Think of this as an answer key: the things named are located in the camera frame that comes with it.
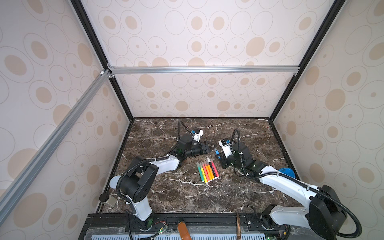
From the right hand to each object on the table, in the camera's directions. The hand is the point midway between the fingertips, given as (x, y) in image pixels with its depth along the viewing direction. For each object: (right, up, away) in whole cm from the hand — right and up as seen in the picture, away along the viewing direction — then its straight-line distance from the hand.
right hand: (222, 153), depth 83 cm
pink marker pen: (-3, -10, +9) cm, 14 cm away
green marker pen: (-12, -12, +7) cm, 19 cm away
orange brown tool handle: (-21, -34, -14) cm, 42 cm away
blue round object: (+36, -9, -2) cm, 37 cm away
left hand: (-2, +4, -3) cm, 5 cm away
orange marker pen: (-7, -11, +7) cm, 15 cm away
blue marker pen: (-3, +1, -3) cm, 5 cm away
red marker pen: (-9, -12, +7) cm, 16 cm away
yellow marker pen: (-10, -13, +6) cm, 18 cm away
